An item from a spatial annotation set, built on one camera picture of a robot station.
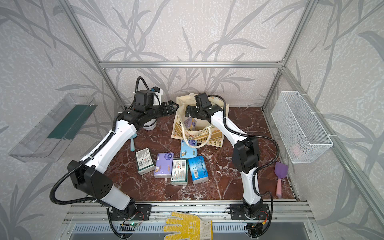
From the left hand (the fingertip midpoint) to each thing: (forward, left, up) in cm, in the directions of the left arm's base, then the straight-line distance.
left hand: (174, 107), depth 77 cm
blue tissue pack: (-24, -13, -25) cm, 37 cm away
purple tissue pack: (-20, +7, -27) cm, 34 cm away
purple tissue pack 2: (+5, -8, -20) cm, 22 cm away
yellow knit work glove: (-48, -5, -31) cm, 58 cm away
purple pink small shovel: (-22, -62, -30) cm, 72 cm away
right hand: (+7, -8, -11) cm, 16 cm away
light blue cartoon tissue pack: (-12, -6, -26) cm, 29 cm away
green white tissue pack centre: (-24, -2, -27) cm, 36 cm away
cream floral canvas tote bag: (-11, -10, -7) cm, 16 cm away
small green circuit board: (-48, +18, -32) cm, 60 cm away
